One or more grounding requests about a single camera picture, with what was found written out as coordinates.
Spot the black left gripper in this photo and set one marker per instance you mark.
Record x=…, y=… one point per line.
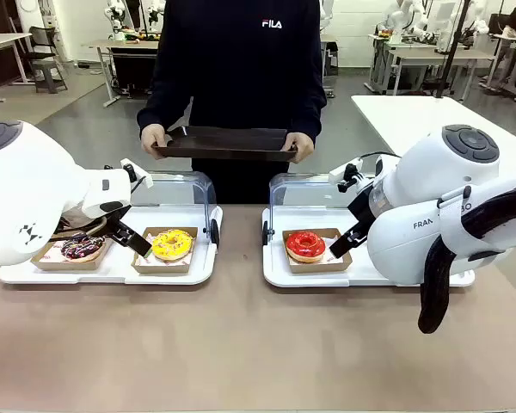
x=119, y=215

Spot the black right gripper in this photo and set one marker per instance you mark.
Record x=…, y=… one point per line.
x=364, y=206

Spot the yellow glazed donut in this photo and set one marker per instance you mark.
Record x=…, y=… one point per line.
x=163, y=247

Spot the brown cardboard donut box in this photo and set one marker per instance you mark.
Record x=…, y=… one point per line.
x=69, y=264
x=163, y=267
x=318, y=267

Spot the dark brown serving tray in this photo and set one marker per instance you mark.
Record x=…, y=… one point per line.
x=223, y=142

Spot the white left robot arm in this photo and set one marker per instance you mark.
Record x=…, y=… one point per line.
x=26, y=193

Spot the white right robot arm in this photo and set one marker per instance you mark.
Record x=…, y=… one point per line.
x=413, y=241

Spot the red glazed donut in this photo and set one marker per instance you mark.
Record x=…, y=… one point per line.
x=296, y=247

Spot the chocolate donut with coloured sprinkles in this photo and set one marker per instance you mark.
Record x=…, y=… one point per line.
x=75, y=249

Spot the person's navy sweater torso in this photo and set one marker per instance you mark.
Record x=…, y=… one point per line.
x=232, y=64

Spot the person's left hand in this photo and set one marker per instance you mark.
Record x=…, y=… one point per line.
x=303, y=148

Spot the person's right hand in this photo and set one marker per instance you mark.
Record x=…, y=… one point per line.
x=152, y=139

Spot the white plastic display tray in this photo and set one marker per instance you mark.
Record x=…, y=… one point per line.
x=112, y=271
x=318, y=279

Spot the clear plastic tray lid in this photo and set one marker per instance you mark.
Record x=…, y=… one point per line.
x=202, y=189
x=279, y=189

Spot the white side table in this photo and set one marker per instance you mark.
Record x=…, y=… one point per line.
x=413, y=116

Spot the beige lab table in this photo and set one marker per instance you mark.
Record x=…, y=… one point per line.
x=124, y=45

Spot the grey lab table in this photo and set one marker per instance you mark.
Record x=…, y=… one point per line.
x=434, y=58

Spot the black stand pole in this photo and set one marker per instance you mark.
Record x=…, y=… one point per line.
x=451, y=51

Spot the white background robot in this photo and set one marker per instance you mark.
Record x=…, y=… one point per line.
x=115, y=19

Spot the light wooden desk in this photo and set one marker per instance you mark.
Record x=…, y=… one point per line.
x=4, y=41

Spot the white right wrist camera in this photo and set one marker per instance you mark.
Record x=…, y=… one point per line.
x=344, y=172

